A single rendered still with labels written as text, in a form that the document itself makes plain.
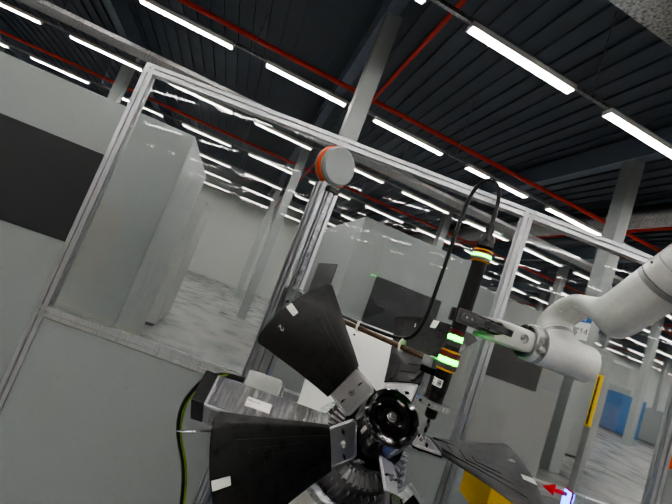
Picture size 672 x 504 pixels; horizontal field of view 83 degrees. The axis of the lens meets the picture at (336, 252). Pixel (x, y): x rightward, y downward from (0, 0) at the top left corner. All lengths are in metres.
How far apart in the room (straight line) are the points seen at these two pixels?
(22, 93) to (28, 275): 1.02
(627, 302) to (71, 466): 1.82
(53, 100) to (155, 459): 2.04
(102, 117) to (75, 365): 1.51
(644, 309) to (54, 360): 1.82
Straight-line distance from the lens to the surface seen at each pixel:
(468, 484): 1.40
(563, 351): 0.99
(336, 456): 0.88
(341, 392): 0.92
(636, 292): 0.89
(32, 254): 2.74
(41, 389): 1.88
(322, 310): 0.94
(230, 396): 0.97
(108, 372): 1.75
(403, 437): 0.85
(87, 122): 2.76
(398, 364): 1.01
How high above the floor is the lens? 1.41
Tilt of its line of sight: 6 degrees up
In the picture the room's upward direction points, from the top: 20 degrees clockwise
